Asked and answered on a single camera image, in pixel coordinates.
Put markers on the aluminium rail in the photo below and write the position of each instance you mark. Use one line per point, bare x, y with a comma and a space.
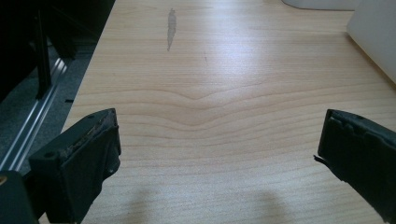
32, 119

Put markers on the white container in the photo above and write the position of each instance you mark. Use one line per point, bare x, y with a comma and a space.
320, 4

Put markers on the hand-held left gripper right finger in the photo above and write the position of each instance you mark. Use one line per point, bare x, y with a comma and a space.
361, 152

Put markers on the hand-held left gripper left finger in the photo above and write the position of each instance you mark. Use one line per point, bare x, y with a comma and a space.
77, 168

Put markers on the white box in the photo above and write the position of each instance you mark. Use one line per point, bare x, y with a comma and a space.
375, 34

